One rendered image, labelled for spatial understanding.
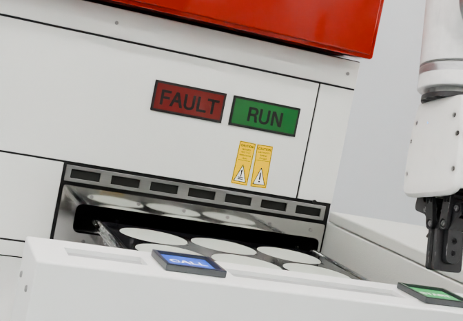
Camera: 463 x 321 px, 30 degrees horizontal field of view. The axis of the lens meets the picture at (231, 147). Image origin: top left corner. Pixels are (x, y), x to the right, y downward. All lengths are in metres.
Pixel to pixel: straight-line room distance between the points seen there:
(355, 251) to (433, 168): 0.51
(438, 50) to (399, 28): 2.31
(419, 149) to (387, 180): 2.32
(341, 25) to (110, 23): 0.36
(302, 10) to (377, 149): 1.85
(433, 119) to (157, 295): 0.34
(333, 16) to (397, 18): 1.81
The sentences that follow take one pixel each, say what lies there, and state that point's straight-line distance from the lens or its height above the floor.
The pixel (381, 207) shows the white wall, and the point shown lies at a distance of 3.23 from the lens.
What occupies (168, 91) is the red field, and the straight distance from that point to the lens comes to 1.35.
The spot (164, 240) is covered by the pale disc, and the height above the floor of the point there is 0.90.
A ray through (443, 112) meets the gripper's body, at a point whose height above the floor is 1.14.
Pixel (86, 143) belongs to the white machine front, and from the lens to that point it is 1.33.
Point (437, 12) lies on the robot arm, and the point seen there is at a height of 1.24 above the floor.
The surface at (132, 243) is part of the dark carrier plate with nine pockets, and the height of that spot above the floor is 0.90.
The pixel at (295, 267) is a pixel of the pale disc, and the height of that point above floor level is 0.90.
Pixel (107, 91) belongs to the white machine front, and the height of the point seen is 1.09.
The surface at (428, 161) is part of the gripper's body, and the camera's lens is 0.88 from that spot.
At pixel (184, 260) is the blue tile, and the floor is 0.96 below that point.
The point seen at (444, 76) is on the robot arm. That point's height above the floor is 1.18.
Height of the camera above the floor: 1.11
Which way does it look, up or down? 3 degrees down
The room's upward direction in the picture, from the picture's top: 11 degrees clockwise
